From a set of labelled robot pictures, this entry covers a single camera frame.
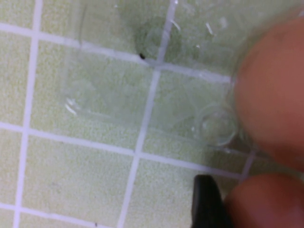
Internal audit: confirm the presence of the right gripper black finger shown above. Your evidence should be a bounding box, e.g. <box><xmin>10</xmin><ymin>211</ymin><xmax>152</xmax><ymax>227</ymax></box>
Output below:
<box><xmin>191</xmin><ymin>174</ymin><xmax>233</xmax><ymax>228</ymax></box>

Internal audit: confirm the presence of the brown egg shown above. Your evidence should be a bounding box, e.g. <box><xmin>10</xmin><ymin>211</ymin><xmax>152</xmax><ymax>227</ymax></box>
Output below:
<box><xmin>224</xmin><ymin>172</ymin><xmax>304</xmax><ymax>228</ymax></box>
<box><xmin>234</xmin><ymin>18</ymin><xmax>304</xmax><ymax>167</ymax></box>

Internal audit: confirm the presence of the clear plastic egg tray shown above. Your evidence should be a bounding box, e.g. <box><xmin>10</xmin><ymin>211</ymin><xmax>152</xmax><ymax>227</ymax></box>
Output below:
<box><xmin>59</xmin><ymin>0</ymin><xmax>304</xmax><ymax>156</ymax></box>

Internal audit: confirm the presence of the green checked tablecloth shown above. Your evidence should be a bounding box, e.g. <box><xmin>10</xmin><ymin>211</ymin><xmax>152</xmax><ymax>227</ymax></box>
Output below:
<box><xmin>0</xmin><ymin>0</ymin><xmax>304</xmax><ymax>228</ymax></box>

